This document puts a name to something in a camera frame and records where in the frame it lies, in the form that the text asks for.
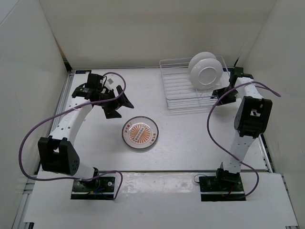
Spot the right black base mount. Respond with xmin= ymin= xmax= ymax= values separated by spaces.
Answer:
xmin=193 ymin=174 xmax=246 ymax=202

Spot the white wire dish rack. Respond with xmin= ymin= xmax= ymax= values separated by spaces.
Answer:
xmin=159 ymin=55 xmax=234 ymax=110

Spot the right blue corner label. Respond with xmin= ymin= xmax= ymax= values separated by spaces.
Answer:
xmin=223 ymin=68 xmax=234 ymax=72

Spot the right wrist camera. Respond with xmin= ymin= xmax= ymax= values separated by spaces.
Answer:
xmin=231 ymin=67 xmax=244 ymax=77

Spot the purple cable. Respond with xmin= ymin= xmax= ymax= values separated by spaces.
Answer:
xmin=206 ymin=81 xmax=282 ymax=198
xmin=18 ymin=71 xmax=127 ymax=201

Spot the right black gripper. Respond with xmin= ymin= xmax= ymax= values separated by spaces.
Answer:
xmin=211 ymin=86 xmax=239 ymax=107

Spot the front white plate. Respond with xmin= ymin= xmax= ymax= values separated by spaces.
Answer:
xmin=189 ymin=58 xmax=223 ymax=90

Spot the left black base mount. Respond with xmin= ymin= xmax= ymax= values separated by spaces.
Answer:
xmin=71 ymin=174 xmax=116 ymax=200

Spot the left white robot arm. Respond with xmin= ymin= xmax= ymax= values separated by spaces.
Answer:
xmin=38 ymin=83 xmax=134 ymax=191

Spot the left blue corner label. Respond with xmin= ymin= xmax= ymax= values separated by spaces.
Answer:
xmin=75 ymin=70 xmax=92 ymax=74

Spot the white plate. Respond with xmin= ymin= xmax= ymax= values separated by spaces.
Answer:
xmin=188 ymin=52 xmax=216 ymax=72
xmin=189 ymin=58 xmax=223 ymax=90

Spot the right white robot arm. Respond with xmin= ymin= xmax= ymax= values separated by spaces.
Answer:
xmin=207 ymin=72 xmax=273 ymax=191

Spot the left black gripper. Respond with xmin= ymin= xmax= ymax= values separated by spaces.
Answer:
xmin=95 ymin=85 xmax=133 ymax=119

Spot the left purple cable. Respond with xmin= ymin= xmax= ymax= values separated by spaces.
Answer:
xmin=18 ymin=71 xmax=127 ymax=201

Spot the orange patterned glass plate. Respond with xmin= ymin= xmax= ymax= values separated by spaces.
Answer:
xmin=122 ymin=116 xmax=159 ymax=151

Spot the rear white plate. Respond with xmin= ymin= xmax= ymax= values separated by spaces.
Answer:
xmin=188 ymin=52 xmax=216 ymax=72

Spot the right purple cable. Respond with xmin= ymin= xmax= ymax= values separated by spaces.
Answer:
xmin=206 ymin=81 xmax=282 ymax=198

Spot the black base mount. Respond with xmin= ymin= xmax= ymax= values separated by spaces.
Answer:
xmin=71 ymin=174 xmax=116 ymax=200
xmin=193 ymin=174 xmax=246 ymax=202

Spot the blue corner label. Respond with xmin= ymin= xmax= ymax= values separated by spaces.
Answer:
xmin=223 ymin=68 xmax=234 ymax=72
xmin=75 ymin=70 xmax=92 ymax=74

